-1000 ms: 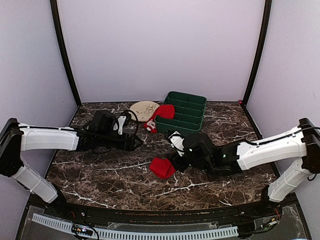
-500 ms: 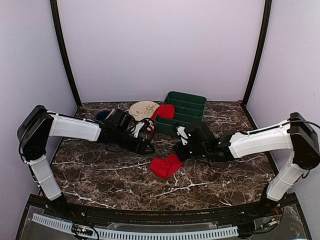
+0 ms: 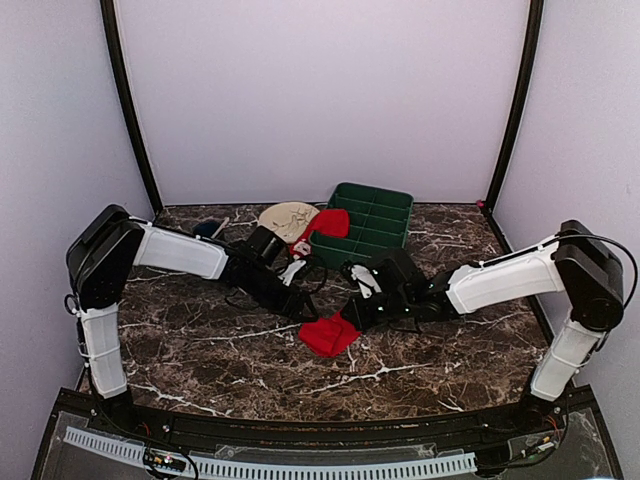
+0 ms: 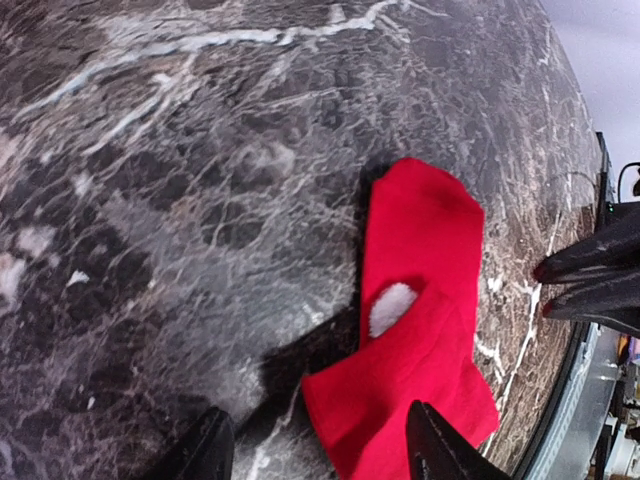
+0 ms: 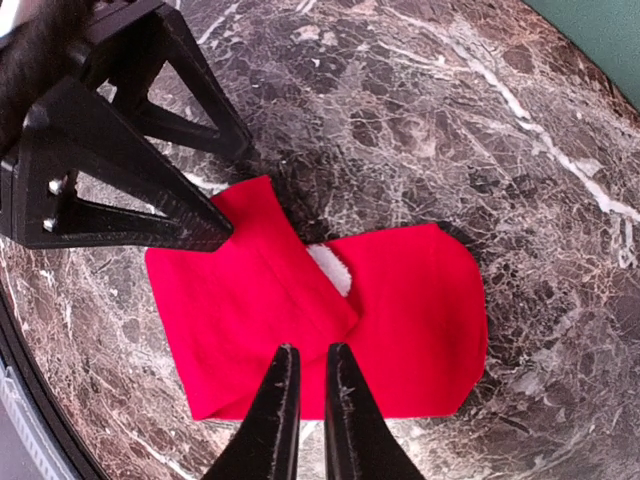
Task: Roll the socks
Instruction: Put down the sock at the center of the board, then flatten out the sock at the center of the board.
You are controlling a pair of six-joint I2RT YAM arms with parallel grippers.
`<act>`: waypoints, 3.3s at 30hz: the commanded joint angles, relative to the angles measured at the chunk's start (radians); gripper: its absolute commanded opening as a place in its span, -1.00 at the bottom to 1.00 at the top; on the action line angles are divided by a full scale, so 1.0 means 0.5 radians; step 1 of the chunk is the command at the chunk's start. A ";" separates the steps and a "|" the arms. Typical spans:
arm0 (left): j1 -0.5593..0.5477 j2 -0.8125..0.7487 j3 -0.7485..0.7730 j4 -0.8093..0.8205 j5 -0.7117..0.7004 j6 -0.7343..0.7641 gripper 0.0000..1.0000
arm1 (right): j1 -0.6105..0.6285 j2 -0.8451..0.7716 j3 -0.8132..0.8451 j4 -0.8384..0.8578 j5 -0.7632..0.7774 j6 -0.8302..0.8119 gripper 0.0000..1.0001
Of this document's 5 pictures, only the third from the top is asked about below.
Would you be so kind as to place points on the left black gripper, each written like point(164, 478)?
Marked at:
point(295, 310)

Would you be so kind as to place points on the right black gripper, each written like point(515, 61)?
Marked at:
point(359, 318)

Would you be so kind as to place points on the red sock plain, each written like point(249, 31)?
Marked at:
point(329, 337)

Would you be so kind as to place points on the green divided plastic organizer tray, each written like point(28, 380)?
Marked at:
point(378, 220)

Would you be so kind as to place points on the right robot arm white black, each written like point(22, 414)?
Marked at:
point(574, 261)

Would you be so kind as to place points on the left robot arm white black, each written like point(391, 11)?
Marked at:
point(100, 260)

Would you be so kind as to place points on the red Santa sock in tray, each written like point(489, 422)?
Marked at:
point(330, 222)

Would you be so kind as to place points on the beige bird pattern plate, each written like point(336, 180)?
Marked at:
point(288, 220)

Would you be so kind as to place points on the wooden spoon in cup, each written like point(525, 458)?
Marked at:
point(224, 223)

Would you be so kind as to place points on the dark blue cup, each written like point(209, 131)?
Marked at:
point(206, 229)

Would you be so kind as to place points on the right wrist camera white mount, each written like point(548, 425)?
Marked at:
point(362, 277)

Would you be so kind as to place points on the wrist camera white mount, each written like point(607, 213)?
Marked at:
point(362, 277)
point(296, 269)

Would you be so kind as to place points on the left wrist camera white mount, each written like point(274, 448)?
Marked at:
point(296, 269)

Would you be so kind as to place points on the white slotted cable duct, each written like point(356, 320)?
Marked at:
point(264, 464)

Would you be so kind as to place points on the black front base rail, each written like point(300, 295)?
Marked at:
point(483, 428)

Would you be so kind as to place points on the black left frame post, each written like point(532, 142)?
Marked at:
point(128, 109)

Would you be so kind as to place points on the black frame post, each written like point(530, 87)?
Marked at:
point(521, 89)
point(128, 109)

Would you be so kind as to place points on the black right frame post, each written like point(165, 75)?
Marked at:
point(521, 89)

